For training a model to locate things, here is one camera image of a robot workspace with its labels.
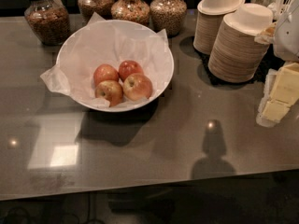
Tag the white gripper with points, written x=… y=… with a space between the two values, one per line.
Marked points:
x=289 y=37

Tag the red apple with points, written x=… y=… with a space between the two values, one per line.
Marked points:
x=105 y=72
x=137 y=86
x=129 y=67
x=110 y=90

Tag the white bowl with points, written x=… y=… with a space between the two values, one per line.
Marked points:
x=78 y=38

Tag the front stack paper bowls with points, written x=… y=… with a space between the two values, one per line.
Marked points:
x=235 y=56

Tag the stack paper bowls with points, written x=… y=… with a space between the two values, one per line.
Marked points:
x=209 y=17
x=235 y=56

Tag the back stack paper bowls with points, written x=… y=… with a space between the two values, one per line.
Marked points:
x=209 y=17

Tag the glass cereal jar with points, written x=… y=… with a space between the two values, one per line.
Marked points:
x=49 y=20
x=168 y=15
x=88 y=7
x=131 y=10

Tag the white paper liner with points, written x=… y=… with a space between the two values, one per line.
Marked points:
x=102 y=44

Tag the left glass cereal jar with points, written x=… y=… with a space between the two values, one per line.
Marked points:
x=49 y=20

